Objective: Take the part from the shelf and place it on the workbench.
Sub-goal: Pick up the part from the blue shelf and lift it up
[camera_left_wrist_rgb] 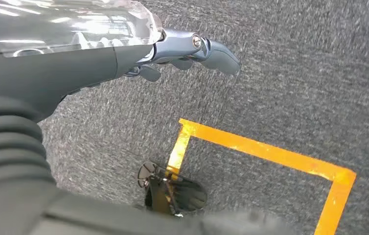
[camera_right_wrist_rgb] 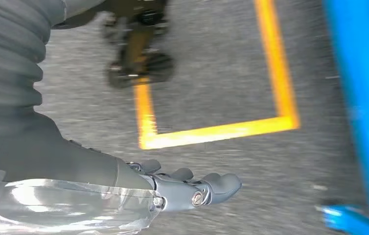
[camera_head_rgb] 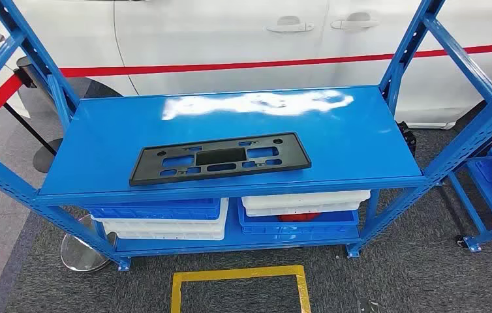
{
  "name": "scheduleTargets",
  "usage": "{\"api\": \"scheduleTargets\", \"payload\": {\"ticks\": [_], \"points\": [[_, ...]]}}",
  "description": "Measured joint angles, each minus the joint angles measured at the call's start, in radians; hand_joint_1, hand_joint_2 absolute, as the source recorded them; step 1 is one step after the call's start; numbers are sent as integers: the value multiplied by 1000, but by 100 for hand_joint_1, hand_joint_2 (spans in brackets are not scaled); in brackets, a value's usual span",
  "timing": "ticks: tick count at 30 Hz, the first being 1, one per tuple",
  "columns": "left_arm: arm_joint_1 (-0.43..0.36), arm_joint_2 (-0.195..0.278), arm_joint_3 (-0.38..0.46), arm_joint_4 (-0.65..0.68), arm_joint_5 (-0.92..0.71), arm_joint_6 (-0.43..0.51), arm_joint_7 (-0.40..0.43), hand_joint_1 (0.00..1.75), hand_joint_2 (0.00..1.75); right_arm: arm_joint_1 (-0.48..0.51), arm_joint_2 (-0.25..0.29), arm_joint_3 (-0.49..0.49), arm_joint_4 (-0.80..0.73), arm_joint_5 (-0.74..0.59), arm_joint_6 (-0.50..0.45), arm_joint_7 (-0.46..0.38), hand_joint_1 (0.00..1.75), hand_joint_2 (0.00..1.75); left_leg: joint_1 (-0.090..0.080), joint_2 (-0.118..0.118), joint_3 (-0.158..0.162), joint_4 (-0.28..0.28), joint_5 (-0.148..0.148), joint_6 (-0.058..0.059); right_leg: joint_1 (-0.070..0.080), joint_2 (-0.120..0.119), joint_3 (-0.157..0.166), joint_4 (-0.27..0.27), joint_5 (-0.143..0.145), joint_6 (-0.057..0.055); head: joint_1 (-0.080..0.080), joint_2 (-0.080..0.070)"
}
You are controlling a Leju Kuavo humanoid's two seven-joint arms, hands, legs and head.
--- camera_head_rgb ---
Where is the black plastic plate bracket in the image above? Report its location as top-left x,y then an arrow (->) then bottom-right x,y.
129,132 -> 312,187

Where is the blue metal shelf rack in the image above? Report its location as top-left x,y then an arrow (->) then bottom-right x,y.
0,0 -> 492,272

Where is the red plastic part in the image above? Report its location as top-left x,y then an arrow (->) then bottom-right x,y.
278,212 -> 321,223

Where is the white plastic crate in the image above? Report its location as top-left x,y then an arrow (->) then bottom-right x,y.
241,190 -> 371,218
91,198 -> 230,241

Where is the white car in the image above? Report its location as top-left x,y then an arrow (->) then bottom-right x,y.
0,0 -> 492,130

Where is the black ribbed plastic object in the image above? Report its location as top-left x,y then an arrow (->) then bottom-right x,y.
395,121 -> 418,158

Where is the chrome stanchion post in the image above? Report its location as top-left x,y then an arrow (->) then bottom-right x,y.
14,56 -> 118,273

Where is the black stanchion post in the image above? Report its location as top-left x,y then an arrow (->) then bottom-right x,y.
0,65 -> 63,173

